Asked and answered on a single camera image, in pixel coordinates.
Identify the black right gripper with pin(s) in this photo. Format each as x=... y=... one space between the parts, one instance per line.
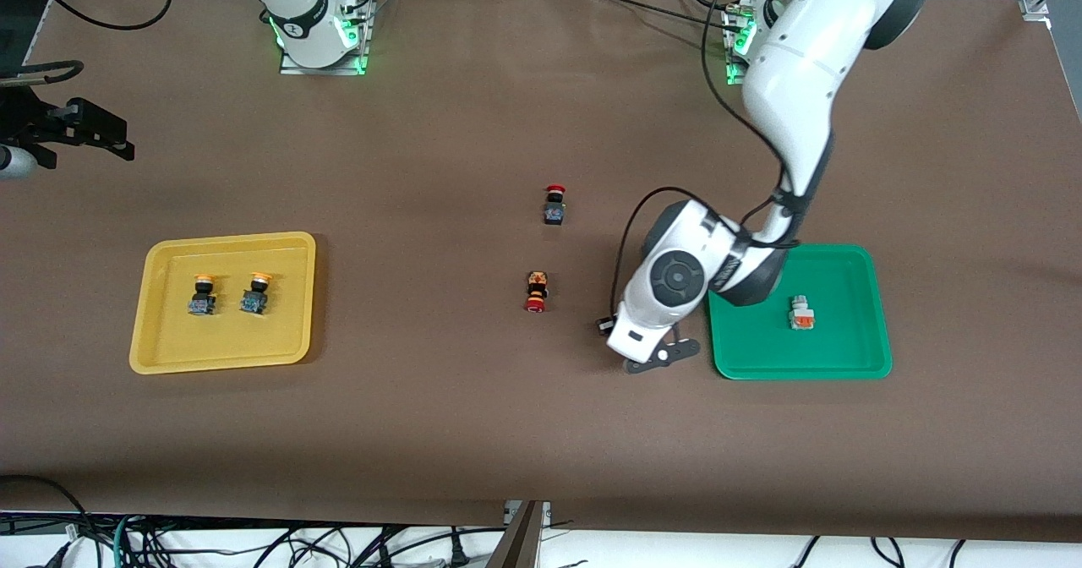
x=40 y=125

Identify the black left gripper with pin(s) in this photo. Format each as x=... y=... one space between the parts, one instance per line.
x=603 y=331

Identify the yellow cap push button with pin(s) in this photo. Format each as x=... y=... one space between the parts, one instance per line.
x=254 y=299
x=201 y=300

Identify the white button orange back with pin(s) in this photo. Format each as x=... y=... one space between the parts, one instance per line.
x=802 y=314

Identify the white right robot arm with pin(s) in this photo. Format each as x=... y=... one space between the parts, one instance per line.
x=296 y=10

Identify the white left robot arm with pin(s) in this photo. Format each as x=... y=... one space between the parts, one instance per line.
x=803 y=69

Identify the red button orange body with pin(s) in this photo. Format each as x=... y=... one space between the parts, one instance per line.
x=536 y=289

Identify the brown table cover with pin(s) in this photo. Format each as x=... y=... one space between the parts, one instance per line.
x=541 y=433

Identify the red button black base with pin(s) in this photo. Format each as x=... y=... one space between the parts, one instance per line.
x=554 y=211

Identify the metal profile under table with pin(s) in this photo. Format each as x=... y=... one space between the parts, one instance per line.
x=524 y=543

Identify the yellow plastic tray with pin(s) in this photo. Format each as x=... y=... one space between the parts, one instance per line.
x=220 y=340

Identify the green plastic tray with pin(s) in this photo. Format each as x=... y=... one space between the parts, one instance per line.
x=845 y=348

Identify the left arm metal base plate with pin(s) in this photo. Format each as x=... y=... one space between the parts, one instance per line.
x=732 y=61

